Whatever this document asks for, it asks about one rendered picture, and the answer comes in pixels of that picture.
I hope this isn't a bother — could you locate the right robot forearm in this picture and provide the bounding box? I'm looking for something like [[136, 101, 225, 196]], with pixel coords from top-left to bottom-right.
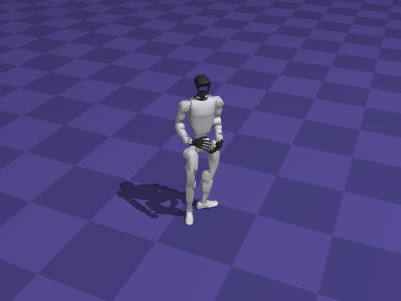
[[174, 124, 192, 144]]

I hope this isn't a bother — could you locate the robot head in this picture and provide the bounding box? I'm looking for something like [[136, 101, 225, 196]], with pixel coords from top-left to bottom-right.
[[193, 75, 211, 101]]

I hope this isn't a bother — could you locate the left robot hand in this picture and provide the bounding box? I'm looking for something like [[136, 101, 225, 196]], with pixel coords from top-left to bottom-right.
[[207, 139, 224, 154]]

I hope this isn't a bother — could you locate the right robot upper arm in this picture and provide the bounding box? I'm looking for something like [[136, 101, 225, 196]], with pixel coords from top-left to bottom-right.
[[175, 100, 191, 130]]

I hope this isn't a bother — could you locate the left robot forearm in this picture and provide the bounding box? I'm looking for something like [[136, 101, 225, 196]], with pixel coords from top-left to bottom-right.
[[214, 118, 224, 145]]

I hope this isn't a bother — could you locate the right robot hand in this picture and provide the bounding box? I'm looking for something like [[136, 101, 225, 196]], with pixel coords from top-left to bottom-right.
[[189, 136, 212, 151]]

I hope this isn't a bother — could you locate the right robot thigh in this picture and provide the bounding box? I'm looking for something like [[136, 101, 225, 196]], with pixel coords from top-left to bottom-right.
[[183, 145, 199, 189]]

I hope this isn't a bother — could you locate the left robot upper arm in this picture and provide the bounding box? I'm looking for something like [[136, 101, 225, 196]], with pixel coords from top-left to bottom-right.
[[213, 96, 224, 125]]

